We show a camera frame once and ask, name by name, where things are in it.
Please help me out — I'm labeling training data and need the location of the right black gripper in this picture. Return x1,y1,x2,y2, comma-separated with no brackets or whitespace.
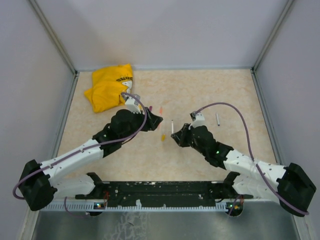
172,123,208,157

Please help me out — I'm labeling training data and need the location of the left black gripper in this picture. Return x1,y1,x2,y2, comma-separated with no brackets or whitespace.
120,106,163,143

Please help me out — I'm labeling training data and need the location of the orange white pen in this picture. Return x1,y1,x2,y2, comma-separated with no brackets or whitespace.
158,106,163,131

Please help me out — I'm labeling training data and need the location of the yellow pen cap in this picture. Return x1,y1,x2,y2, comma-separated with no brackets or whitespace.
161,134,166,142

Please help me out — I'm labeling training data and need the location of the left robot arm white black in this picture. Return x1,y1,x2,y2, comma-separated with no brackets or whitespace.
18,109,163,211

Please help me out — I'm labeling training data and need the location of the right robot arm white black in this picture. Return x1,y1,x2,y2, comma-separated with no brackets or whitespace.
171,123,317,217

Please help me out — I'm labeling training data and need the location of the yellow folded shirt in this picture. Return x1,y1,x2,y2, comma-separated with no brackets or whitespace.
84,64,134,113

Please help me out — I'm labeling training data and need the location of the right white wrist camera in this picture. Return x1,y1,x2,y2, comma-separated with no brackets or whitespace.
190,112,205,128

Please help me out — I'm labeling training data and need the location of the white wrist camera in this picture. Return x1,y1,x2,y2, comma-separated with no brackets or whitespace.
190,112,205,128
123,94,141,114

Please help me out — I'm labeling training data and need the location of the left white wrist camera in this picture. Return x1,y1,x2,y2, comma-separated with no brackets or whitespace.
123,94,141,114

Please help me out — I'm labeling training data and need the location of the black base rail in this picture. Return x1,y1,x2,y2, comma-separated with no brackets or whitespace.
75,181,238,208

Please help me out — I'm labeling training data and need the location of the aluminium frame side rail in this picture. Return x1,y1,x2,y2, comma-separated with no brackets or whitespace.
250,68,287,166

